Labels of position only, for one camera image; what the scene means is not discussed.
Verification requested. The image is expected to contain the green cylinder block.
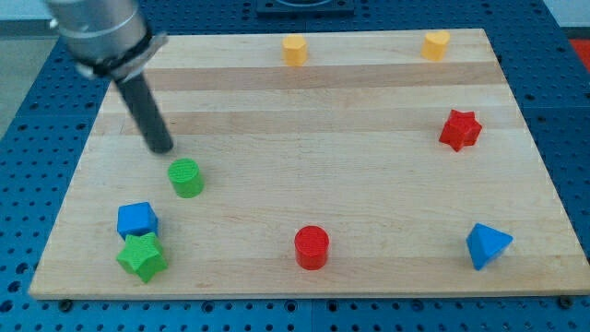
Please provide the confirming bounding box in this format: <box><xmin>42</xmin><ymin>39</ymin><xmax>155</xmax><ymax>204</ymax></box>
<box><xmin>168</xmin><ymin>158</ymin><xmax>205</xmax><ymax>198</ymax></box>

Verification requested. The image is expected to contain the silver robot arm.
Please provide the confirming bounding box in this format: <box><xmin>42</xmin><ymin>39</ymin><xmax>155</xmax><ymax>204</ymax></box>
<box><xmin>45</xmin><ymin>0</ymin><xmax>168</xmax><ymax>82</ymax></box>

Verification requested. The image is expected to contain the blue cube block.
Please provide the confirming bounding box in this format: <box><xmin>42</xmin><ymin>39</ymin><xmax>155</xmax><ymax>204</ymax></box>
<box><xmin>116</xmin><ymin>202</ymin><xmax>159</xmax><ymax>239</ymax></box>

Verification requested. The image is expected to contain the wooden board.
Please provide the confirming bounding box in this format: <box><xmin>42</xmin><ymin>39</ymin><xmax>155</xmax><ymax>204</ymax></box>
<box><xmin>29</xmin><ymin>29</ymin><xmax>589</xmax><ymax>300</ymax></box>

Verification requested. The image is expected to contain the red cylinder block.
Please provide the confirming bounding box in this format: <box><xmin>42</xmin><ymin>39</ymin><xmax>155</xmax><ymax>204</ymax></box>
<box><xmin>294</xmin><ymin>225</ymin><xmax>330</xmax><ymax>270</ymax></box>

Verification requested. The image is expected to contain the yellow pentagon block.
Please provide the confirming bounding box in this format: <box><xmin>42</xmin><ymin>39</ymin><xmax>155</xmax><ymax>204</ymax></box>
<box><xmin>281</xmin><ymin>34</ymin><xmax>308</xmax><ymax>66</ymax></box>

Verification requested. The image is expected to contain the red star block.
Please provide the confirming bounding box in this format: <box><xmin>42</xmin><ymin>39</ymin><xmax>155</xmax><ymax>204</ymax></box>
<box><xmin>439</xmin><ymin>109</ymin><xmax>482</xmax><ymax>152</ymax></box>

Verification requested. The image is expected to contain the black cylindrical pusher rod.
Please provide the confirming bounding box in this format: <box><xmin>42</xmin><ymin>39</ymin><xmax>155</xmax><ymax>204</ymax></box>
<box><xmin>115</xmin><ymin>74</ymin><xmax>173</xmax><ymax>154</ymax></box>

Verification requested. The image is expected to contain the green star block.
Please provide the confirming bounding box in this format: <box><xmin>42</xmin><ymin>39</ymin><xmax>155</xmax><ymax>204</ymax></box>
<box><xmin>116</xmin><ymin>232</ymin><xmax>168</xmax><ymax>283</ymax></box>

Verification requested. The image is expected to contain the yellow heart block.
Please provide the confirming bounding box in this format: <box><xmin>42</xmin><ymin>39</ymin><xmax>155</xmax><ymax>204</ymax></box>
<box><xmin>420</xmin><ymin>30</ymin><xmax>451</xmax><ymax>62</ymax></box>

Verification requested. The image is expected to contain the blue triangular prism block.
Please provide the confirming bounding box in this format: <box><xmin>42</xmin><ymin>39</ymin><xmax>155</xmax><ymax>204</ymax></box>
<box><xmin>466</xmin><ymin>223</ymin><xmax>513</xmax><ymax>270</ymax></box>

